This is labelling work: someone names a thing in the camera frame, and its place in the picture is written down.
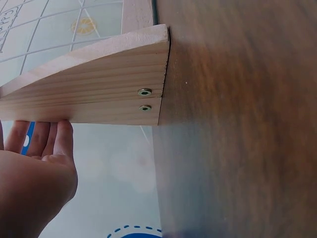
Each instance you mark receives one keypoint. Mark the person's left hand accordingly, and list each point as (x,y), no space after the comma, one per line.
(32,188)

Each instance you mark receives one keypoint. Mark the person's left thumb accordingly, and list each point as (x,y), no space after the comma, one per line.
(1,136)

